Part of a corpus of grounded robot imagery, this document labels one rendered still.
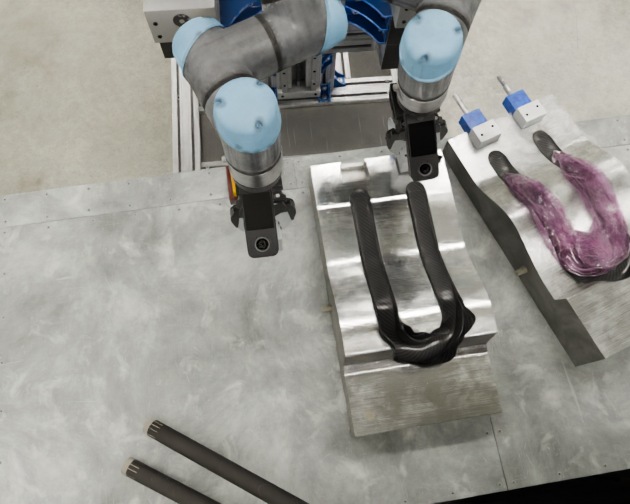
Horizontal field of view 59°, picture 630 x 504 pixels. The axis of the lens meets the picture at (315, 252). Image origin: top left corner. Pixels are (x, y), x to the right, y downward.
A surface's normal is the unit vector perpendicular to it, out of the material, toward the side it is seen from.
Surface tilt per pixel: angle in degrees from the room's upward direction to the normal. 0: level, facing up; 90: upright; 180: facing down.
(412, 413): 0
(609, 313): 0
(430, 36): 11
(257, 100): 0
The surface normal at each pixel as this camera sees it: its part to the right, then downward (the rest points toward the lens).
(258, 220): 0.07, 0.20
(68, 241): 0.03, -0.32
